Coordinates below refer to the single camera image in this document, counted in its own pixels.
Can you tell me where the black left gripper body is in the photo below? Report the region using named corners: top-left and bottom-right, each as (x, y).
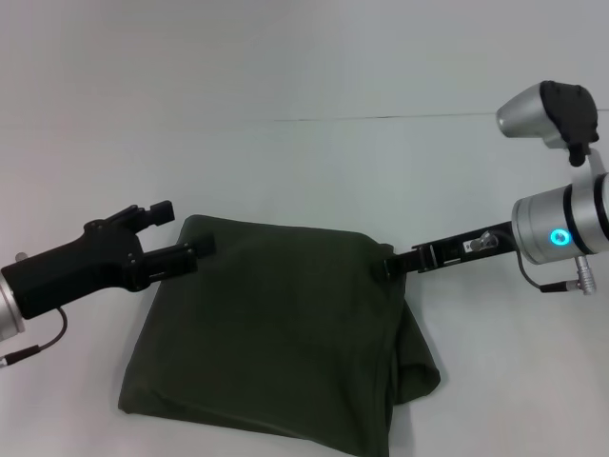
top-left (1, 219), bottom-right (145, 321)

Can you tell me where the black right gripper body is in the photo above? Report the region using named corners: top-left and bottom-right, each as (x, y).
top-left (430, 221), bottom-right (518, 275)

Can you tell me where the dark green FREE! t-shirt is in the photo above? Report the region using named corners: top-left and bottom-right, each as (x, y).
top-left (117, 213), bottom-right (442, 457)

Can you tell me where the silver right gripper knob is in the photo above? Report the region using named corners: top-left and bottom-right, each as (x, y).
top-left (465, 230), bottom-right (499, 253)

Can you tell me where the left arm cable with plug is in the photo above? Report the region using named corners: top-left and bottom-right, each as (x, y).
top-left (0, 308), bottom-right (69, 368)

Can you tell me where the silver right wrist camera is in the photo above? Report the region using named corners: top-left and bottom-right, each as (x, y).
top-left (495, 80), bottom-right (609, 185)

